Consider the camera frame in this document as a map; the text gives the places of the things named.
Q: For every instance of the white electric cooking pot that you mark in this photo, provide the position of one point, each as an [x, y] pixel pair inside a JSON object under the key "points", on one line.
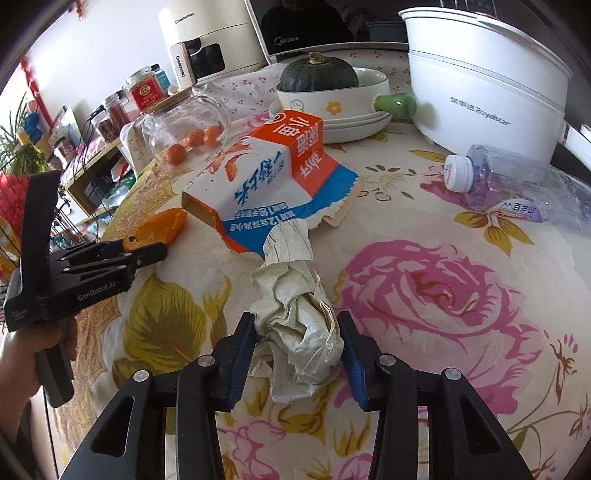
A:
{"points": [[485, 92]]}

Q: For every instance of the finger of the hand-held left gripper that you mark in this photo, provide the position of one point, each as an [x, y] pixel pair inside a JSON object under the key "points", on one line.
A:
{"points": [[147, 256], [92, 249]]}

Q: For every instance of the clear plastic bottle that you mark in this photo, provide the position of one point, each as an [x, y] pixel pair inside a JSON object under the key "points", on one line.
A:
{"points": [[508, 194]]}

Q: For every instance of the person's left forearm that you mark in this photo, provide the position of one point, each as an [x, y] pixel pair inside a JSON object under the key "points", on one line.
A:
{"points": [[16, 443]]}

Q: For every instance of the teal bottle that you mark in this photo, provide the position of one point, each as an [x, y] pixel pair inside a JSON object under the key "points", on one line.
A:
{"points": [[161, 76]]}

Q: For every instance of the small orange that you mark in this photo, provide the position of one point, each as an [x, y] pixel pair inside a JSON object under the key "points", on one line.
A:
{"points": [[175, 153], [195, 137], [211, 135]]}

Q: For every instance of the red label glass jar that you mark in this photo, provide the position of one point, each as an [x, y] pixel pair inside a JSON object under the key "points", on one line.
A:
{"points": [[145, 92]]}

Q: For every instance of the orange white blue carton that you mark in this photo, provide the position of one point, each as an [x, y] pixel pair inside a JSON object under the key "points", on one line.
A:
{"points": [[258, 184]]}

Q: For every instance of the white plate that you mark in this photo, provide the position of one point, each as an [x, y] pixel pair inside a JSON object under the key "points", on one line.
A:
{"points": [[360, 134], [369, 121]]}

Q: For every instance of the jar with red contents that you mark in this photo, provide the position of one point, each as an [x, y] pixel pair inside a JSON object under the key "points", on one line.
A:
{"points": [[119, 110], [102, 124]]}

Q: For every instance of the white countertop appliance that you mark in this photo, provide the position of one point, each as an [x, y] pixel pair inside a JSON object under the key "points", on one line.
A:
{"points": [[221, 37]]}

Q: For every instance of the wooden shelf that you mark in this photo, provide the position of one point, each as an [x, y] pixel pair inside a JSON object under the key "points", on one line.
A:
{"points": [[92, 170]]}

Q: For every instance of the orange peel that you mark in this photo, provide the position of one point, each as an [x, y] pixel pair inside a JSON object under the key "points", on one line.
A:
{"points": [[161, 226]]}

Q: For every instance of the person's left hand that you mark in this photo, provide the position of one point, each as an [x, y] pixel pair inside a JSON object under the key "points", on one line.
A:
{"points": [[18, 364]]}

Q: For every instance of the black microwave oven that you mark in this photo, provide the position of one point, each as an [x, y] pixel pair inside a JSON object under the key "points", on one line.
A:
{"points": [[314, 23]]}

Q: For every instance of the floral tablecloth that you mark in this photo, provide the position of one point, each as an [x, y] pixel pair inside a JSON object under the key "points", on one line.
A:
{"points": [[415, 300]]}

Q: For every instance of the white paper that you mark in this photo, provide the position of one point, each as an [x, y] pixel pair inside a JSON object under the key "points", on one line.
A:
{"points": [[295, 318]]}

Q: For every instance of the green plant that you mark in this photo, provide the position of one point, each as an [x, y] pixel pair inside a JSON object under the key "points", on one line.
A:
{"points": [[21, 147]]}

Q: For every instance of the glass jar with wooden lid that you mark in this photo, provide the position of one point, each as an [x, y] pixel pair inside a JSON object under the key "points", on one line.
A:
{"points": [[184, 115]]}

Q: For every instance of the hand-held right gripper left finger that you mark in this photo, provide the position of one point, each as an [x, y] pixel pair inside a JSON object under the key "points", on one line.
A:
{"points": [[240, 364]]}

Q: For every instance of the dark green pumpkin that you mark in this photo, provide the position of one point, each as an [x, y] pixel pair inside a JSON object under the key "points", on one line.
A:
{"points": [[318, 74]]}

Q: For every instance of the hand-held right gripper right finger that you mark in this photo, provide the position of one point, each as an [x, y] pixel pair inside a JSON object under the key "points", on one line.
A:
{"points": [[353, 364]]}

